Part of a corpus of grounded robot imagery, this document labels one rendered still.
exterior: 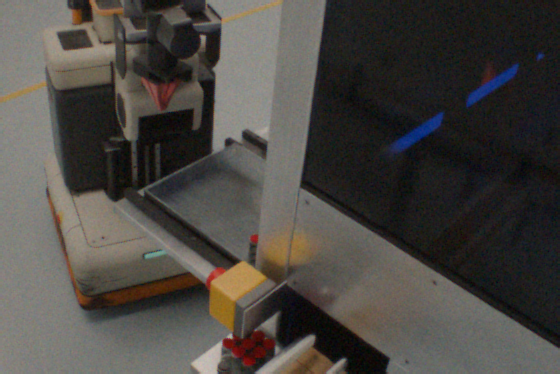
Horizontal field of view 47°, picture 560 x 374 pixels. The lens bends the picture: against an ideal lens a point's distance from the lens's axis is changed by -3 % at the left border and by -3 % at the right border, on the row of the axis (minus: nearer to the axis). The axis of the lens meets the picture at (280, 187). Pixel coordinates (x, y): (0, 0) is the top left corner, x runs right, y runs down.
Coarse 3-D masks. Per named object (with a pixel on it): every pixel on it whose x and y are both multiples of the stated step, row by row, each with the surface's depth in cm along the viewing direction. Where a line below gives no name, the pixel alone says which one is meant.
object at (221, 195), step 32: (224, 160) 148; (256, 160) 146; (160, 192) 136; (192, 192) 138; (224, 192) 139; (256, 192) 140; (192, 224) 125; (224, 224) 131; (256, 224) 132; (224, 256) 122
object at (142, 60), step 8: (152, 40) 117; (152, 48) 117; (160, 48) 116; (136, 56) 122; (144, 56) 123; (152, 56) 118; (160, 56) 117; (168, 56) 118; (144, 64) 120; (152, 64) 118; (160, 64) 118; (168, 64) 119; (176, 64) 120; (184, 64) 121; (152, 72) 119; (160, 72) 118; (168, 72) 118; (176, 72) 119; (184, 72) 119; (168, 80) 117
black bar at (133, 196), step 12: (132, 192) 134; (144, 204) 131; (156, 216) 129; (168, 216) 129; (168, 228) 128; (180, 228) 127; (192, 240) 124; (204, 252) 122; (216, 252) 122; (216, 264) 121; (228, 264) 120
